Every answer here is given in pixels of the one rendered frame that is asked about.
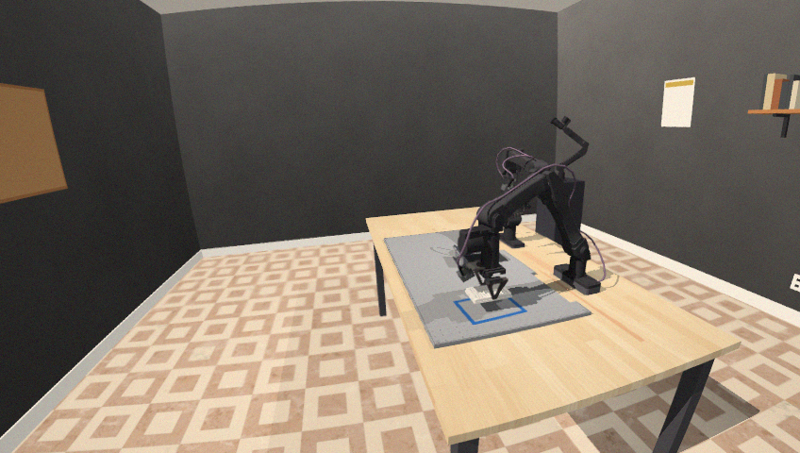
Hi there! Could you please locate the blue tape outline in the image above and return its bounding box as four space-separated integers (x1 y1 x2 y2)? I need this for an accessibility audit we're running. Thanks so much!
453 298 527 325

